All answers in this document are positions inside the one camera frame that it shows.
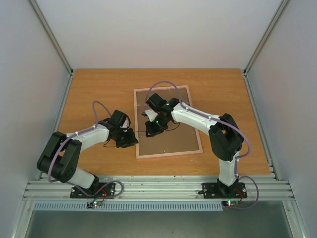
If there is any pink photo frame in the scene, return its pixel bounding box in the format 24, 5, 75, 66
133, 85, 204, 161

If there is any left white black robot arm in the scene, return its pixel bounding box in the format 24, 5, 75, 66
37, 110, 138, 197

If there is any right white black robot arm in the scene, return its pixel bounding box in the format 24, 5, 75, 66
142, 93, 244, 197

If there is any left small circuit board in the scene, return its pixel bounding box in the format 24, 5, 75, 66
86, 201, 103, 209

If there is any small circuit board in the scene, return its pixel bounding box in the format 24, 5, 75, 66
86, 201, 103, 209
222, 200, 240, 207

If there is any right small circuit board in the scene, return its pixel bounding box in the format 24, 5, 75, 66
222, 200, 240, 207

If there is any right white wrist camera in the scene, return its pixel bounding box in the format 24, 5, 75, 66
142, 109, 158, 121

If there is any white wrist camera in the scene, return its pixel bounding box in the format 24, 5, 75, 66
142, 109, 158, 121
122, 116, 131, 129

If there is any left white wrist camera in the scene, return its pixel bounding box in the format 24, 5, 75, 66
122, 116, 131, 129

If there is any aluminium rail base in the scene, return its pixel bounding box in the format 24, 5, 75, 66
23, 174, 295, 201

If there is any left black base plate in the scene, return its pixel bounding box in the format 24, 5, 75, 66
70, 182, 116, 199

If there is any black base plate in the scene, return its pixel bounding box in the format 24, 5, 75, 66
70, 182, 116, 199
199, 182, 248, 199

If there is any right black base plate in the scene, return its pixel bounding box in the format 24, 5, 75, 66
199, 182, 248, 199

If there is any grey slotted cable duct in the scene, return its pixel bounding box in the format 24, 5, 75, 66
33, 201, 223, 212

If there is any left aluminium corner post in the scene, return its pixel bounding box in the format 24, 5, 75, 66
28, 0, 74, 75

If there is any aluminium corner post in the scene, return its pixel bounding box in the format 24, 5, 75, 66
28, 0, 74, 75
243, 0, 290, 75

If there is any right aluminium corner post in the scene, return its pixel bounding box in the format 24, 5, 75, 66
243, 0, 290, 75

